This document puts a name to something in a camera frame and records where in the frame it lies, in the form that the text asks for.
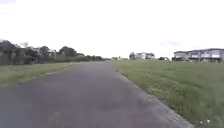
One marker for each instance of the pale distant building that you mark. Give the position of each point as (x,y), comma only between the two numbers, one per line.
(143,55)

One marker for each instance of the grey asphalt path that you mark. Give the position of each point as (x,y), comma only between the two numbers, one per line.
(83,100)

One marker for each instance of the pale house behind trees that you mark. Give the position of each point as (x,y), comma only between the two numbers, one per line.
(51,52)

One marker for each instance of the green grass field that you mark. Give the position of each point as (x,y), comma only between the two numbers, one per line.
(180,83)

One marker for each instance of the green grass strip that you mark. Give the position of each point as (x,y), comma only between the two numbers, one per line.
(23,71)

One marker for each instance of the grey long building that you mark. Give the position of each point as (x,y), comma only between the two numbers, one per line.
(203,54)

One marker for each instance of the row of trees and bushes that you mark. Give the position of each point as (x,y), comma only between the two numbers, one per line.
(20,53)

